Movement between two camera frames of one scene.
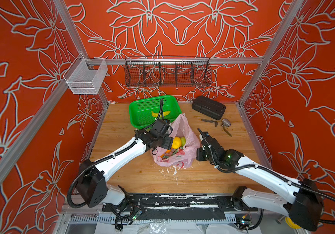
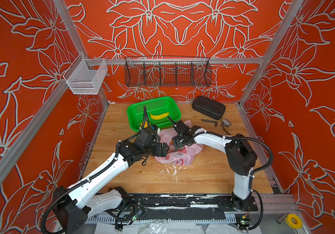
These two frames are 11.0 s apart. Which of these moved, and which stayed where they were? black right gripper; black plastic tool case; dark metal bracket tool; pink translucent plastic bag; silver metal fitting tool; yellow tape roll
Moved: pink translucent plastic bag; black right gripper
Stayed: yellow tape roll; black plastic tool case; silver metal fitting tool; dark metal bracket tool
